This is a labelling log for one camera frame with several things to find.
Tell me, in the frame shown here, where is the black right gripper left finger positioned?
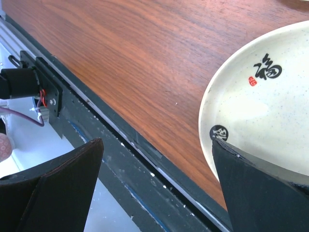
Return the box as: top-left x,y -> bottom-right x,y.
0,138 -> 104,232

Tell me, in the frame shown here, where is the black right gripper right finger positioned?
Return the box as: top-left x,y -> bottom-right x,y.
212,139 -> 309,232

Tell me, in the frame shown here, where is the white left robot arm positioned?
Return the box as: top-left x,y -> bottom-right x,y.
0,68 -> 39,100

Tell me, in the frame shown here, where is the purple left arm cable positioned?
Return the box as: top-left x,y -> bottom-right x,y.
0,106 -> 45,128

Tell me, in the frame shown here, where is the cream floral small plate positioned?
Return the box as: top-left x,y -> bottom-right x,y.
198,21 -> 309,175

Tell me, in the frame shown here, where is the aluminium rail frame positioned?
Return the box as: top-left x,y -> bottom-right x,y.
0,9 -> 45,59

